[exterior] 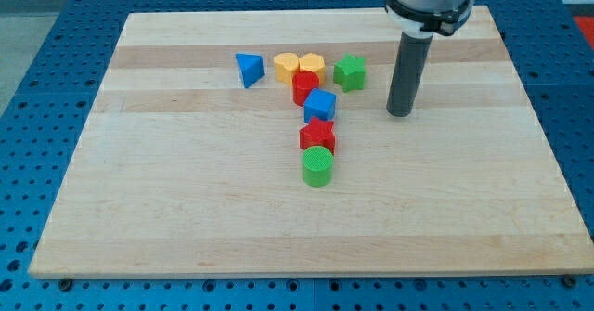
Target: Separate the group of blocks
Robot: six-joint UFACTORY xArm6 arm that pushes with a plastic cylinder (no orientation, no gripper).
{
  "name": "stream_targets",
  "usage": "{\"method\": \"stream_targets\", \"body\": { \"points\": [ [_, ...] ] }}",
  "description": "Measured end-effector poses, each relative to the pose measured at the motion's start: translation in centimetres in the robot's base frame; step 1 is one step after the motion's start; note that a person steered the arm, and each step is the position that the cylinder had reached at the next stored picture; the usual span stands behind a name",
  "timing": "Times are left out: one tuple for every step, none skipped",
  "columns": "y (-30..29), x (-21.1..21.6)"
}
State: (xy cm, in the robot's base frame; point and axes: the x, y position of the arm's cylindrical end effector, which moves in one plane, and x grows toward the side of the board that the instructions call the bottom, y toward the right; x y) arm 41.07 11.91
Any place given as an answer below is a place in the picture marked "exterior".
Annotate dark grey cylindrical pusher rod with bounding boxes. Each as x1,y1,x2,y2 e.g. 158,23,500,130
386,32,433,117

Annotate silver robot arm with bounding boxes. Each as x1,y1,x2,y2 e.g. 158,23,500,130
385,0,475,117

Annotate green star block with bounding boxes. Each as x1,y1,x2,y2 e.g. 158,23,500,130
333,54,366,93

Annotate yellow hexagon block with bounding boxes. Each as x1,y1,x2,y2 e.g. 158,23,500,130
298,53,326,84

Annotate blue cube block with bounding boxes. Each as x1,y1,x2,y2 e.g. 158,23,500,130
303,88,337,123

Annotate red cylinder block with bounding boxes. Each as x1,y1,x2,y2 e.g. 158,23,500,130
292,71,319,107

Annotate red star block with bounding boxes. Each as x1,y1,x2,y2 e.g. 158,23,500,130
299,116,336,154

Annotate yellow heart block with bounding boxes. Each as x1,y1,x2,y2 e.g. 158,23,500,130
273,53,300,87

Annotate green cylinder block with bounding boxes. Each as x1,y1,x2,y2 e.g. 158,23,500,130
302,146,334,188

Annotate blue triangle block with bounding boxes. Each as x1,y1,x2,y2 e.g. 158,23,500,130
235,53,265,89

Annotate wooden board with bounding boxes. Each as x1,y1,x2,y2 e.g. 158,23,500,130
29,6,593,279

